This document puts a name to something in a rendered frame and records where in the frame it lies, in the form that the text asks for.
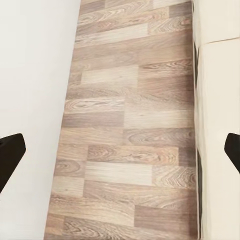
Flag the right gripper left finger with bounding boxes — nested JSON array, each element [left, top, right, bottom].
[[0, 133, 26, 193]]

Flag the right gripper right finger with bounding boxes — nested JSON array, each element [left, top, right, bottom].
[[224, 133, 240, 173]]

